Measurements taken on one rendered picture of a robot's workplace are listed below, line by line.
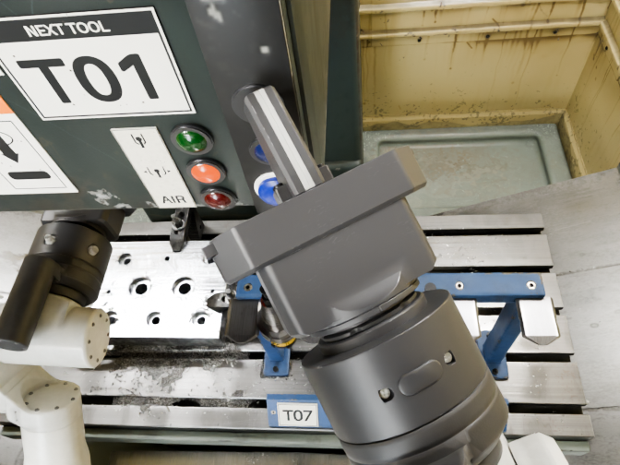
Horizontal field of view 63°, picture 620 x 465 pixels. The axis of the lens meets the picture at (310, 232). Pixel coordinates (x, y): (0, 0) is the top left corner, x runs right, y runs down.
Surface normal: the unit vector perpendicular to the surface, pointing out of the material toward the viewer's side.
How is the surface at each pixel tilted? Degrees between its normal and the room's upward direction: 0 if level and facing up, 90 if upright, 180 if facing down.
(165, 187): 90
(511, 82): 90
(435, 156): 0
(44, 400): 42
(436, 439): 31
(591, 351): 24
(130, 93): 90
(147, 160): 90
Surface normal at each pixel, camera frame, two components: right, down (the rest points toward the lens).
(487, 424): 0.53, -0.30
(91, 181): -0.04, 0.85
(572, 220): -0.51, -0.48
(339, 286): 0.14, -0.10
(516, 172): -0.11, -0.53
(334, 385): -0.62, 0.29
